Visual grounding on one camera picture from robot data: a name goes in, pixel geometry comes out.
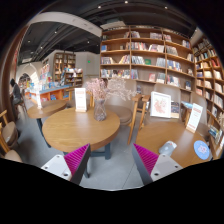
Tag pink dried flowers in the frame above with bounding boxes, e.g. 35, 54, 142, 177
86, 78, 137, 101

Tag grey white computer mouse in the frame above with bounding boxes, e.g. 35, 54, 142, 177
159, 141, 177, 156

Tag pink floral picture book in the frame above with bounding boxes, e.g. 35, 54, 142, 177
150, 91, 171, 118

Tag orange book display counter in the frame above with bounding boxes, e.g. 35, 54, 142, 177
29, 84, 75, 104

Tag seated person in black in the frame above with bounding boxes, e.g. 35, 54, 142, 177
10, 79, 22, 106

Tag right side wooden bookshelf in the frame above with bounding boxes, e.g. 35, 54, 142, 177
192, 34, 224, 148

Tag glass vase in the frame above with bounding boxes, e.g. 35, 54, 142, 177
94, 99, 106, 121

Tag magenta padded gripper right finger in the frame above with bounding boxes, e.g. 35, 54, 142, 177
132, 144, 182, 185

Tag round cushioned stool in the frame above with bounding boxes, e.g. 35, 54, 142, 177
106, 105, 132, 125

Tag round blue coaster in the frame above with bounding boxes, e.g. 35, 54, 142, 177
194, 140, 210, 160

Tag wooden chair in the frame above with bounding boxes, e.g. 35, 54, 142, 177
126, 93, 152, 146

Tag far wooden bookshelf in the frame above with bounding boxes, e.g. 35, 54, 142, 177
53, 53, 83, 87

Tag small round wooden table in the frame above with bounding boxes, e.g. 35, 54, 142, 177
27, 100, 70, 152

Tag wooden chair left edge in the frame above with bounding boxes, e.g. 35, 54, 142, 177
0, 110, 22, 162

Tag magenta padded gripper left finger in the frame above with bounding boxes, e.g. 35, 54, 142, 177
42, 144, 91, 185

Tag white standing sign card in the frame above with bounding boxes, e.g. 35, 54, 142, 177
75, 88, 87, 112

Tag tall wooden bookshelf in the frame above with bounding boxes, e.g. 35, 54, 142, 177
100, 25, 195, 92

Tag white sign card right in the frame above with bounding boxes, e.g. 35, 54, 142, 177
186, 103, 203, 133

